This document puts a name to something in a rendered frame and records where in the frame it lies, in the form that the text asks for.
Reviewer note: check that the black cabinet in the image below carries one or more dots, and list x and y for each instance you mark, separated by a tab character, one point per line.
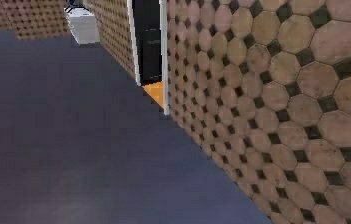
147	40

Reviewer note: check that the white door frame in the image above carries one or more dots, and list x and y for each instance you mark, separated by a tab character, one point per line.
164	56

